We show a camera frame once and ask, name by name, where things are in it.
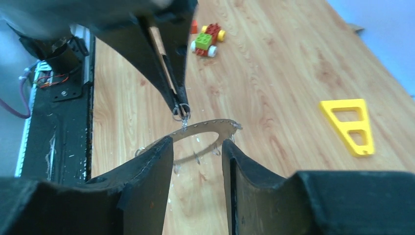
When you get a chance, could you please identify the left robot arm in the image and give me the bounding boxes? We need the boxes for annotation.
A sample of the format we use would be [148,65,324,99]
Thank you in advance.
[0,0,198,115]

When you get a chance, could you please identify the yellow triangular toy frame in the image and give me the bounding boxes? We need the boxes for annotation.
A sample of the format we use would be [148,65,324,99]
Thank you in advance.
[319,98,375,158]

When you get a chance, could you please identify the white slotted cable duct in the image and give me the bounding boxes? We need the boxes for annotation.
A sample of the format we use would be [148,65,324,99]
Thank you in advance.
[14,61,52,177]

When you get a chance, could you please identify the toy brick car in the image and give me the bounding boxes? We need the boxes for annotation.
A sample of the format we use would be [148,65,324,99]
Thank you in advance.
[190,23,226,58]

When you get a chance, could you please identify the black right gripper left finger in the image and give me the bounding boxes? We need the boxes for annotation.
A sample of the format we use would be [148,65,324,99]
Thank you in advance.
[0,137,173,235]

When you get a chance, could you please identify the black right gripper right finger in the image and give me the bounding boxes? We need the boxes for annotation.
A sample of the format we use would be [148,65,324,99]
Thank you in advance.
[222,140,415,235]

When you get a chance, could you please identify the orange cube block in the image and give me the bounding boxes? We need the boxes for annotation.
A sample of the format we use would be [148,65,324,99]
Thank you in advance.
[190,20,198,34]

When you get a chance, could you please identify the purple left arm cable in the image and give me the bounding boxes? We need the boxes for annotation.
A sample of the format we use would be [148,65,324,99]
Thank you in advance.
[0,72,33,119]

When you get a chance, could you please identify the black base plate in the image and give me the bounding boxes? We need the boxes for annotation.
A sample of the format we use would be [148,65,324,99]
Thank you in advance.
[20,36,95,185]

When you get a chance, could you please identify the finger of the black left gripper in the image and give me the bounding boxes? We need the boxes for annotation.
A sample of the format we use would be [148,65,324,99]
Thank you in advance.
[142,0,198,114]
[89,17,178,114]

